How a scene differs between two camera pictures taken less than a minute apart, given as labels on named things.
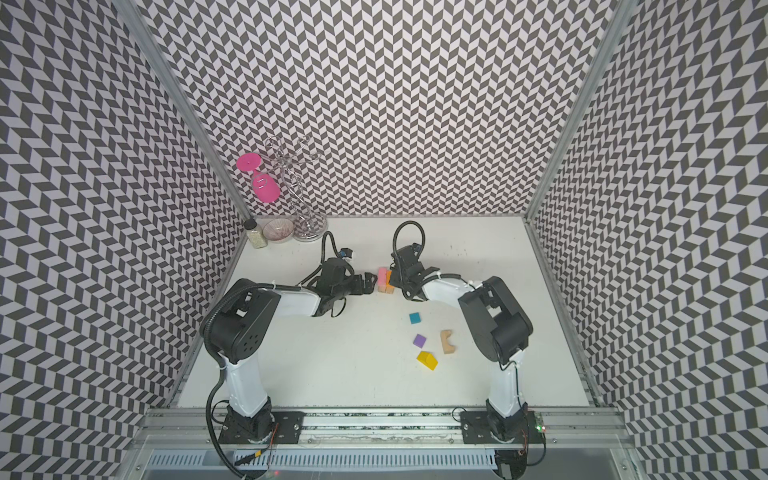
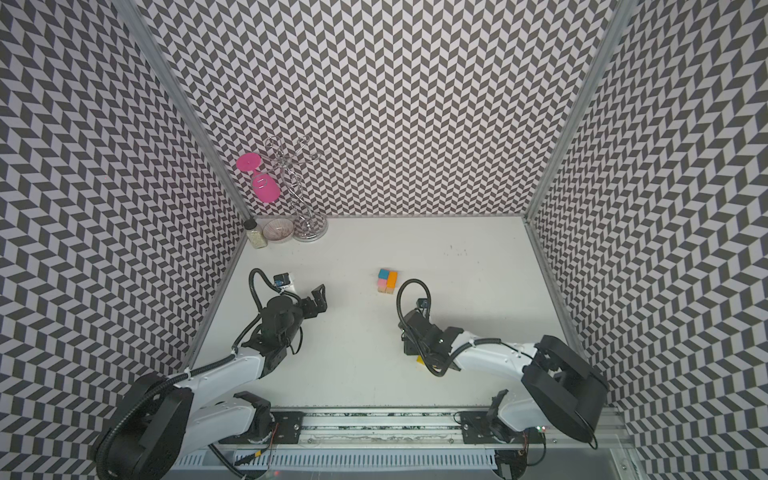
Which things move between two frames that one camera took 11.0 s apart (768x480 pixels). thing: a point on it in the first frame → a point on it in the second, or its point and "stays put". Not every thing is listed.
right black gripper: (398, 278) → (411, 341)
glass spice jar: (255, 234) stays put
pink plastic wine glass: (265, 188) stays put
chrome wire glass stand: (286, 155) stays put
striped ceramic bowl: (278, 230) stays put
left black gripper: (361, 289) → (320, 300)
